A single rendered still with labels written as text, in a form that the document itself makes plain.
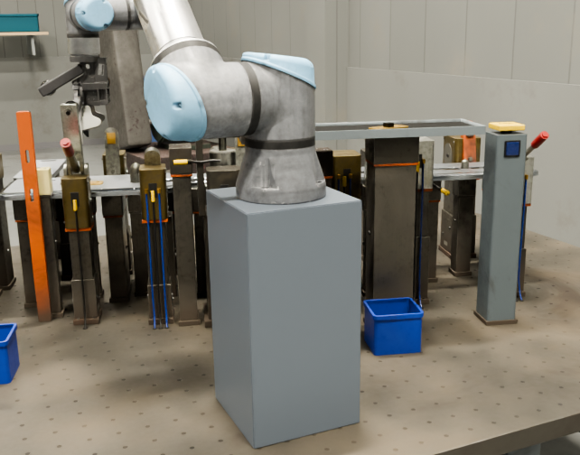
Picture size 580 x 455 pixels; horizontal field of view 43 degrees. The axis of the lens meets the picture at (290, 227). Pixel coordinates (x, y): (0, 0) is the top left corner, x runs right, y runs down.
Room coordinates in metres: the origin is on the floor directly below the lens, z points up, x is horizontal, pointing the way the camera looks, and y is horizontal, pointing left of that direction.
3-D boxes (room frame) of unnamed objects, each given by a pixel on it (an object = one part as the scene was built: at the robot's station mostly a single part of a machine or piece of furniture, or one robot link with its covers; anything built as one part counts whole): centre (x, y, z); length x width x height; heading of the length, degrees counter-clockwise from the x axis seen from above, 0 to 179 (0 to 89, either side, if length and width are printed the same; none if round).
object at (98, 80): (1.84, 0.48, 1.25); 0.09 x 0.08 x 0.12; 98
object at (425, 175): (1.77, -0.30, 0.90); 0.13 x 0.08 x 0.41; 8
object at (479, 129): (1.60, -0.22, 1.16); 0.37 x 0.14 x 0.02; 98
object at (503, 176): (1.64, -0.48, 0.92); 0.08 x 0.08 x 0.44; 8
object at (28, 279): (1.82, 0.65, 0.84); 0.12 x 0.05 x 0.29; 8
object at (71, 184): (1.66, 0.49, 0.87); 0.10 x 0.07 x 0.35; 8
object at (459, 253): (1.98, -0.47, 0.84); 0.05 x 0.05 x 0.29; 8
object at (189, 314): (1.66, 0.24, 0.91); 0.07 x 0.05 x 0.42; 8
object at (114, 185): (1.91, 0.03, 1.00); 1.38 x 0.22 x 0.02; 98
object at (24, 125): (1.67, 0.59, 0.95); 0.03 x 0.01 x 0.50; 98
